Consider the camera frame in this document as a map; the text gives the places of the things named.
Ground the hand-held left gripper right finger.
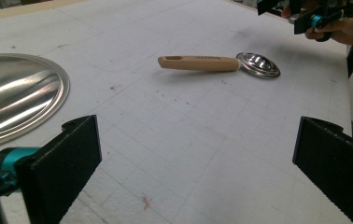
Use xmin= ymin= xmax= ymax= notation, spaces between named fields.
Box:
xmin=291 ymin=116 xmax=353 ymax=224

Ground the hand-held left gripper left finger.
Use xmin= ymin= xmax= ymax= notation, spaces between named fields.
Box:
xmin=15 ymin=114 xmax=103 ymax=224

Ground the stainless steel pot lid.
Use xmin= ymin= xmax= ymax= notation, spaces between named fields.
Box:
xmin=0 ymin=52 xmax=71 ymax=151

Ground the wooden handled metal ladle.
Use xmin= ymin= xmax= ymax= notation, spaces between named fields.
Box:
xmin=157 ymin=51 xmax=282 ymax=79

